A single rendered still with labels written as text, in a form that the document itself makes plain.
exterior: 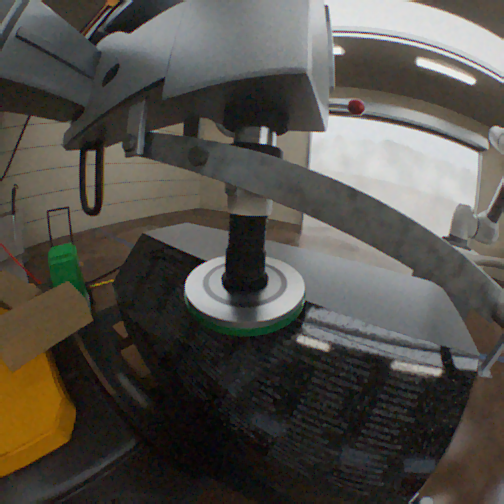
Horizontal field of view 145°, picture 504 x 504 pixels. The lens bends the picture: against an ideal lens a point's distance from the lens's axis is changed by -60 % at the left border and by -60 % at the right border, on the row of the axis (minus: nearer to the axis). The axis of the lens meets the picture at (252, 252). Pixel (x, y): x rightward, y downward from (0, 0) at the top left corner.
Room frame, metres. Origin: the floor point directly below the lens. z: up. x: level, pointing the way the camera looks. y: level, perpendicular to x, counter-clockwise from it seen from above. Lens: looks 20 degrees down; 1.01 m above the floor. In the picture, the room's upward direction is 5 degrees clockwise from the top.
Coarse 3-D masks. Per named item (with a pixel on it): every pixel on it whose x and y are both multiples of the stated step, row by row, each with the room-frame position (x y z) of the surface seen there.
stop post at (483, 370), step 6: (498, 342) 0.32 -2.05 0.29; (492, 348) 0.34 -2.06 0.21; (498, 348) 0.28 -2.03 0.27; (492, 354) 0.30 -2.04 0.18; (498, 354) 0.25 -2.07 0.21; (486, 360) 0.32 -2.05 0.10; (492, 360) 0.26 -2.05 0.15; (480, 366) 0.33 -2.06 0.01; (486, 366) 0.27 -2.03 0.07; (480, 372) 0.28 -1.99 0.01; (486, 372) 0.24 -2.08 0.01
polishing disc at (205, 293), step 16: (224, 256) 0.40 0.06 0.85; (192, 272) 0.33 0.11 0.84; (208, 272) 0.33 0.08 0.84; (272, 272) 0.34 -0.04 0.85; (288, 272) 0.34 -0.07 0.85; (192, 288) 0.28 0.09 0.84; (208, 288) 0.28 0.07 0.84; (224, 288) 0.28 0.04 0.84; (272, 288) 0.29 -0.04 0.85; (288, 288) 0.29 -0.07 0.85; (304, 288) 0.29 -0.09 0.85; (192, 304) 0.24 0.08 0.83; (208, 304) 0.24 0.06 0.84; (224, 304) 0.24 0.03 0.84; (240, 304) 0.24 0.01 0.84; (256, 304) 0.25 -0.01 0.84; (272, 304) 0.25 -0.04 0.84; (288, 304) 0.25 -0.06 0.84; (208, 320) 0.22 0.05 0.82; (224, 320) 0.21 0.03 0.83; (240, 320) 0.21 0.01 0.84; (256, 320) 0.21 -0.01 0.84; (272, 320) 0.22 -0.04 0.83
